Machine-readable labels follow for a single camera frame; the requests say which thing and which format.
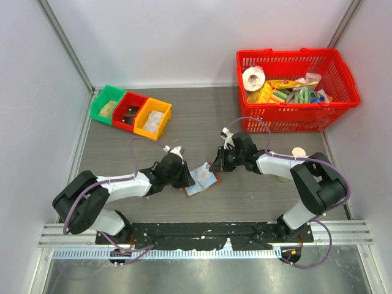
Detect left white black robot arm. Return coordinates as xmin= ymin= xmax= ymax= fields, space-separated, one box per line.
xmin=52 ymin=152 xmax=195 ymax=244

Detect blue white package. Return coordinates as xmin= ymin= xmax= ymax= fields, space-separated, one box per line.
xmin=309 ymin=89 xmax=331 ymax=104

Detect green white package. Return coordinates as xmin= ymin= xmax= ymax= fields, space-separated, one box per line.
xmin=286 ymin=87 xmax=319 ymax=104

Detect green plastic bin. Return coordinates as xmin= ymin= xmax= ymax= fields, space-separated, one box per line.
xmin=90 ymin=85 xmax=126 ymax=125

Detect brown leather card holder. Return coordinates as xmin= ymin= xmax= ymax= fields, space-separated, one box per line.
xmin=184 ymin=167 xmax=222 ymax=198

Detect yellow plastic bin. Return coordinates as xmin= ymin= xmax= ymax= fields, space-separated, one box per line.
xmin=134 ymin=97 xmax=172 ymax=141

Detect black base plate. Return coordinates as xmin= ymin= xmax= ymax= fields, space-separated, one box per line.
xmin=110 ymin=222 xmax=314 ymax=251

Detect silver card in yellow bin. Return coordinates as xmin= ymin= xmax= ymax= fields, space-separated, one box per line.
xmin=148 ymin=111 xmax=165 ymax=124

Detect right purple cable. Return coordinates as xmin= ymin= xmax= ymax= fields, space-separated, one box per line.
xmin=226 ymin=116 xmax=352 ymax=269

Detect white tape roll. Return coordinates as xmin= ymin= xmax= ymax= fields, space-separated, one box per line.
xmin=242 ymin=66 xmax=266 ymax=92

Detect red plastic bin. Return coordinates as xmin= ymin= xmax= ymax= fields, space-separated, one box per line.
xmin=111 ymin=91 xmax=148 ymax=133

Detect red shopping basket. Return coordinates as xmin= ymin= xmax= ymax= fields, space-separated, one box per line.
xmin=236 ymin=48 xmax=361 ymax=133

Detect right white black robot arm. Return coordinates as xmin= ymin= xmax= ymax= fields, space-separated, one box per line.
xmin=209 ymin=128 xmax=351 ymax=242

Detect white pink box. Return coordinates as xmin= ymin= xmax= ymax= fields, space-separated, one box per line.
xmin=296 ymin=72 xmax=322 ymax=86

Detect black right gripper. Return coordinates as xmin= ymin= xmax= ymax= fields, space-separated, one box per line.
xmin=210 ymin=145 xmax=246 ymax=172

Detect gold cards in green bin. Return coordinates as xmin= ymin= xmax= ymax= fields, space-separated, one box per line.
xmin=99 ymin=100 xmax=117 ymax=118

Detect silver white card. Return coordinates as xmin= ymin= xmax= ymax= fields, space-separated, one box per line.
xmin=143 ymin=120 xmax=159 ymax=134

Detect yellow snack packets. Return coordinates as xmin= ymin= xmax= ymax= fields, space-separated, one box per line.
xmin=247 ymin=80 xmax=298 ymax=104

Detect green bottle white cap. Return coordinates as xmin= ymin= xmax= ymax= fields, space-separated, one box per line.
xmin=277 ymin=147 xmax=306 ymax=183

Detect black cards in red bin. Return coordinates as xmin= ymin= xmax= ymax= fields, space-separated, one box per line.
xmin=121 ymin=106 xmax=140 ymax=125

